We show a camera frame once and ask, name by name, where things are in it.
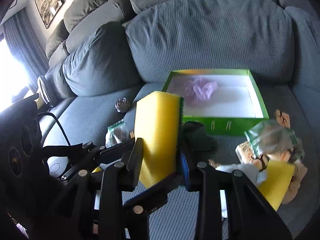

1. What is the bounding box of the green cardboard box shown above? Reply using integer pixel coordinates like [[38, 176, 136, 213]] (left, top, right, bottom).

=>
[[162, 69, 269, 136]]

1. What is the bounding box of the dark green scrunchie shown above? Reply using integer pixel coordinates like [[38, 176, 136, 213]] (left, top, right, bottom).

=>
[[182, 121, 217, 162]]

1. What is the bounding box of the grey sofa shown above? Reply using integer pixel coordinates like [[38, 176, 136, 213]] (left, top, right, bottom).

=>
[[37, 0, 320, 240]]

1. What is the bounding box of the green zip bag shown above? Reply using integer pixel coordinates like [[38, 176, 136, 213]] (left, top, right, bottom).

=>
[[105, 119, 130, 148], [245, 119, 305, 163]]

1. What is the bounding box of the framed landscape picture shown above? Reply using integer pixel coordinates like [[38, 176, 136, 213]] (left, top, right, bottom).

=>
[[34, 0, 62, 28]]

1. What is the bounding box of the purple checked scrunchie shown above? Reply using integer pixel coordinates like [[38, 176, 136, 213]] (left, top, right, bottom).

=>
[[183, 77, 218, 106]]

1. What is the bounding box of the yellow sponge large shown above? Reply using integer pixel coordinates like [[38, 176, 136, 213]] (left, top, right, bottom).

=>
[[134, 91, 183, 189]]

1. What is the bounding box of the beige hair claw clip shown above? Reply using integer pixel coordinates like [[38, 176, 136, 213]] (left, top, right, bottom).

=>
[[281, 148, 308, 204]]

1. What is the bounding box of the grey curtain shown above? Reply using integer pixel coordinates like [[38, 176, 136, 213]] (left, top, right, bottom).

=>
[[3, 9, 49, 92]]

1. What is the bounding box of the steel wool scrubber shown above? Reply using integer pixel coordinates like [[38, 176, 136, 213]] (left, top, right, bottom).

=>
[[115, 97, 131, 113]]

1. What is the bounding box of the tree print tissue pack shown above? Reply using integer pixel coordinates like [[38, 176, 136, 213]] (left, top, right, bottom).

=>
[[274, 109, 291, 128]]

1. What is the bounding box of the green zip bag left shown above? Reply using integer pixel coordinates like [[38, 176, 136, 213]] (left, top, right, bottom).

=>
[[105, 119, 130, 148]]

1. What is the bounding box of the black cable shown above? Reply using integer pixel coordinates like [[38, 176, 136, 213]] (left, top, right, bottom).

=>
[[37, 112, 72, 146]]

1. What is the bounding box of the white plush toy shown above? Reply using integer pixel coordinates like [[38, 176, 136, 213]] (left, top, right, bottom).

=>
[[215, 163, 268, 188]]

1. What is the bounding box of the green zip bag right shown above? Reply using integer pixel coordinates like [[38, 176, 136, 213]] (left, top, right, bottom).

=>
[[245, 119, 305, 163]]

